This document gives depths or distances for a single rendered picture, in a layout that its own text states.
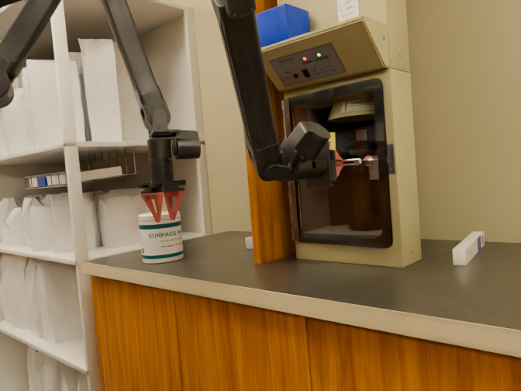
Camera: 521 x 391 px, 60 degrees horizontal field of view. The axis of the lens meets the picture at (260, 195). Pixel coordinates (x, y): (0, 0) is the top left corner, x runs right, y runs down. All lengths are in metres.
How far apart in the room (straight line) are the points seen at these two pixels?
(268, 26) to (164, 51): 1.28
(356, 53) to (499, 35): 0.53
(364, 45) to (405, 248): 0.48
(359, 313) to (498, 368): 0.23
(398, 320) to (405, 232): 0.36
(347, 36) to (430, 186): 0.65
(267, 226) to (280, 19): 0.55
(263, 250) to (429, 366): 0.59
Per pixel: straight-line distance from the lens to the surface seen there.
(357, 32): 1.08
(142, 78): 1.17
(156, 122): 1.13
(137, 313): 1.48
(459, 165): 1.52
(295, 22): 1.22
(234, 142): 2.04
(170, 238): 1.43
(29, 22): 1.20
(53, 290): 2.26
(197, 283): 1.16
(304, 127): 0.91
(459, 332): 0.80
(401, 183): 1.14
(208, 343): 1.23
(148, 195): 1.15
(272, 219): 1.30
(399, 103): 1.16
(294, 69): 1.21
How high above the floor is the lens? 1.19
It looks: 3 degrees down
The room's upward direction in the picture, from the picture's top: 5 degrees counter-clockwise
